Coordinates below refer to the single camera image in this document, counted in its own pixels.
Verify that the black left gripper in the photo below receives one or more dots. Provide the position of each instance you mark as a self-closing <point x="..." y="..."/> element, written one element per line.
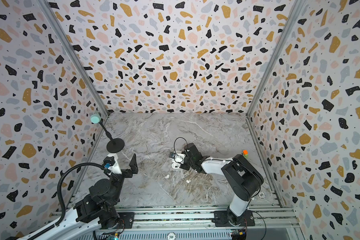
<point x="134" y="165"/>

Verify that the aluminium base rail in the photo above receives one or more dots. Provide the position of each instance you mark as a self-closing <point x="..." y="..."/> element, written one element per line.
<point x="272" y="222"/>

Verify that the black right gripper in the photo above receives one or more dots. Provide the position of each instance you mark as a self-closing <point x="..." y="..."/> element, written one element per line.
<point x="185" y="154"/>

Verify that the aluminium corner frame post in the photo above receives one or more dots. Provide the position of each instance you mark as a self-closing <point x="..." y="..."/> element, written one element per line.
<point x="293" y="16"/>
<point x="53" y="21"/>

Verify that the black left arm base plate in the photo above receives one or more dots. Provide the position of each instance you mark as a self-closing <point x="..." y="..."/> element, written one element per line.
<point x="124" y="220"/>

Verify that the aluminium corner frame post right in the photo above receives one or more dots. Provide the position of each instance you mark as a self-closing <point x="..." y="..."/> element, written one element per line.
<point x="293" y="16"/>

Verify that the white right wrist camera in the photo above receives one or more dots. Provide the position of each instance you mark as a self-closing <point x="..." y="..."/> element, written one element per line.
<point x="177" y="157"/>

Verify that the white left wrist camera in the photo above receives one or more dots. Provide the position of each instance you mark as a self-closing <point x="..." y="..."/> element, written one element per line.
<point x="111" y="163"/>

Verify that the aluminium corner frame post left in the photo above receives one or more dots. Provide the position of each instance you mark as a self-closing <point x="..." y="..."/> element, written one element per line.
<point x="53" y="21"/>

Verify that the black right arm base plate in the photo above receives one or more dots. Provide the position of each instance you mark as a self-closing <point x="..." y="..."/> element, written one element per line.
<point x="228" y="219"/>

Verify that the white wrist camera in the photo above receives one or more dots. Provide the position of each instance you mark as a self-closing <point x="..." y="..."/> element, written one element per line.
<point x="111" y="163"/>
<point x="177" y="157"/>

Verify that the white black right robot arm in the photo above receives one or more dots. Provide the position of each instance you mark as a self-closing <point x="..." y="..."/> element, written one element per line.
<point x="241" y="175"/>

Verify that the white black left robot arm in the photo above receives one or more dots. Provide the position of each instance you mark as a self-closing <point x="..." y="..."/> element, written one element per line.
<point x="97" y="210"/>

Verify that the black stand with green ball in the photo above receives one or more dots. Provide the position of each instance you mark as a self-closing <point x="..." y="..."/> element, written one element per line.
<point x="114" y="145"/>

